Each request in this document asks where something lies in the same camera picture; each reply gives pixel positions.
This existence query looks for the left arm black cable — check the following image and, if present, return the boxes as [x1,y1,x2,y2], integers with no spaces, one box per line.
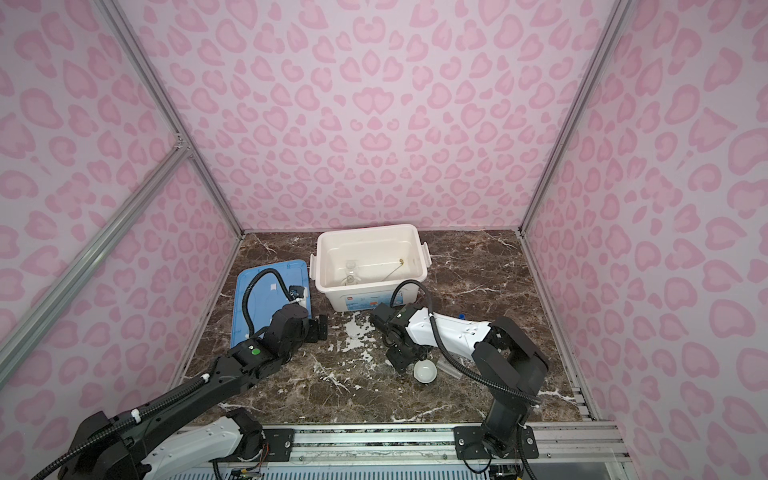
[29,267,298,480]

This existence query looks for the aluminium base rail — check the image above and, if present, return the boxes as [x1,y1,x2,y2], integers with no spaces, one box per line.
[110,423,628,480]

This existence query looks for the clear plastic test tube rack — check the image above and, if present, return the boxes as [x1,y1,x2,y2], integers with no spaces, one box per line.
[436,356,469,379]

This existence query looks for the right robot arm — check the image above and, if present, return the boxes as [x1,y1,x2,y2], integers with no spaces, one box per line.
[369,304,549,458]

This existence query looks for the white ceramic evaporating dish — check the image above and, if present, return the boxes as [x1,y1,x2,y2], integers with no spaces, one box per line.
[413,360,438,384]

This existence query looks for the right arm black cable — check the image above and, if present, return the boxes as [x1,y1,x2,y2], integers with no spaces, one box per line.
[388,278,544,480]

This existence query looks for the blue plastic bin lid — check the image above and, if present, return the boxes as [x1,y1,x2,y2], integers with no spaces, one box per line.
[230,260,312,347]

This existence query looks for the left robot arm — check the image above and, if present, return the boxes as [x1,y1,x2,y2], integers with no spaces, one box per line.
[35,303,328,479]

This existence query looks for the clear glass flask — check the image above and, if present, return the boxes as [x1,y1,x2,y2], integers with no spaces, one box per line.
[341,274,360,286]

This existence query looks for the white plastic storage bin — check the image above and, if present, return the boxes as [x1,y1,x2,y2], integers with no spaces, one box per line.
[309,224,432,312]

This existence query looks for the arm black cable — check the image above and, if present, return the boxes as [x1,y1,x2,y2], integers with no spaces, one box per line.
[388,278,544,480]
[29,267,298,480]

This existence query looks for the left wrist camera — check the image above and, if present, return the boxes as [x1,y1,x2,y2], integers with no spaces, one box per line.
[288,285,307,305]

